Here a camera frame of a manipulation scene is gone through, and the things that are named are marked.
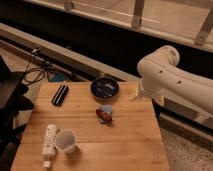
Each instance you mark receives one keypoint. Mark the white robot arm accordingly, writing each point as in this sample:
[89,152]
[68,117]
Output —
[159,71]

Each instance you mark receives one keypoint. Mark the dark blue ceramic bowl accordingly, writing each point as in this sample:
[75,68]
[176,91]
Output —
[104,88]

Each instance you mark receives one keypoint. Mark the red and blue toy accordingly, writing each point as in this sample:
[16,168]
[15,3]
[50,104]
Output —
[104,114]

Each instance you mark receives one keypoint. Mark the white game remote controller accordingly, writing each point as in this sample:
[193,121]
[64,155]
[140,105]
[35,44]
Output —
[48,150]

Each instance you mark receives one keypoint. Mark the black chair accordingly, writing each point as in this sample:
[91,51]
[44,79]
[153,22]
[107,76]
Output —
[12,100]

